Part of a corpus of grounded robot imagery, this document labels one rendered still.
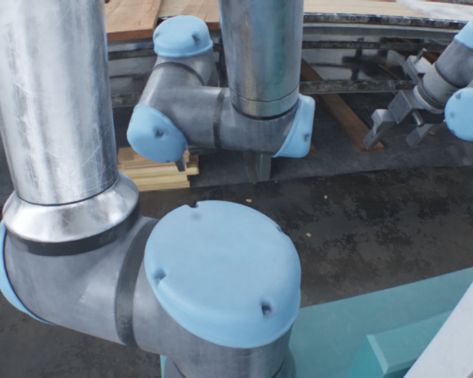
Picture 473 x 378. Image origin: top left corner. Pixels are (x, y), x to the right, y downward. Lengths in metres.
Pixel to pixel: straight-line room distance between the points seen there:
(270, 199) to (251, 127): 1.40
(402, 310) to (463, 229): 1.41
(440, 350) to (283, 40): 0.25
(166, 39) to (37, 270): 0.32
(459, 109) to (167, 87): 0.40
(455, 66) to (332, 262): 1.02
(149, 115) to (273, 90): 0.15
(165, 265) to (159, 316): 0.04
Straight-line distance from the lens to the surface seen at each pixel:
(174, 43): 0.49
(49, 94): 0.25
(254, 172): 1.96
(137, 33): 1.19
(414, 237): 1.77
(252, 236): 0.28
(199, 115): 0.43
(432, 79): 0.75
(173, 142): 0.43
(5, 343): 1.51
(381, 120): 0.76
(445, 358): 0.20
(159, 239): 0.27
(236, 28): 0.32
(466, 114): 0.57
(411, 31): 1.69
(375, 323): 0.53
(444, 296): 0.60
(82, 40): 0.25
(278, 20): 0.31
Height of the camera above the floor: 1.15
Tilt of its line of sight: 38 degrees down
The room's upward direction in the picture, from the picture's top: straight up
